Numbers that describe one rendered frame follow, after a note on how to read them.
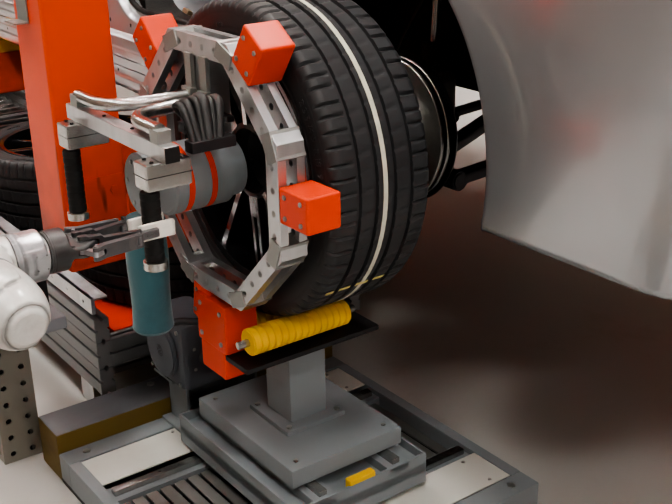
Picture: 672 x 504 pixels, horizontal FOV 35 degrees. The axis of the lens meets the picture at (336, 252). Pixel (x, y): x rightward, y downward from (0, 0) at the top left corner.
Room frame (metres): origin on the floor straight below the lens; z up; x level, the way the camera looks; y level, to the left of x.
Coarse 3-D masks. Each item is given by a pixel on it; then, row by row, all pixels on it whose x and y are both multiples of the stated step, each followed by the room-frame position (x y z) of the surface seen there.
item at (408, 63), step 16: (416, 64) 2.28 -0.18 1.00; (416, 80) 2.25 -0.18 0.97; (432, 80) 2.24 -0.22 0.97; (416, 96) 2.25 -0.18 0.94; (432, 96) 2.21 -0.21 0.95; (432, 112) 2.20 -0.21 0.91; (432, 128) 2.20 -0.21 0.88; (448, 128) 2.20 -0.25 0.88; (432, 144) 2.20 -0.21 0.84; (448, 144) 2.19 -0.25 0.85; (432, 160) 2.20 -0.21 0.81; (432, 176) 2.20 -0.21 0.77
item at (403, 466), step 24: (192, 432) 2.18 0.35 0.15; (216, 432) 2.18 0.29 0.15; (216, 456) 2.09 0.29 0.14; (240, 456) 2.08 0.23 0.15; (384, 456) 2.02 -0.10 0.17; (408, 456) 2.06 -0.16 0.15; (240, 480) 2.01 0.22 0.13; (264, 480) 1.98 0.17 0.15; (336, 480) 1.97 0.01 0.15; (360, 480) 1.93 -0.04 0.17; (384, 480) 1.97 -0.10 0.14; (408, 480) 2.01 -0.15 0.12
